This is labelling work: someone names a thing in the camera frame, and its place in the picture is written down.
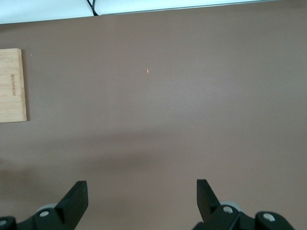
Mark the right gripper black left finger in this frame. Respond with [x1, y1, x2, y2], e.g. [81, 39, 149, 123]
[0, 180, 89, 230]

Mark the bamboo cutting board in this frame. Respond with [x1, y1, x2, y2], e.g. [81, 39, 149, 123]
[0, 48, 30, 124]

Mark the black cable under table edge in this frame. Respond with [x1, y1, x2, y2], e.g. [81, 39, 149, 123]
[85, 0, 99, 17]

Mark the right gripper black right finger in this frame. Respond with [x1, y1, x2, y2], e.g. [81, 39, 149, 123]
[192, 179, 295, 230]

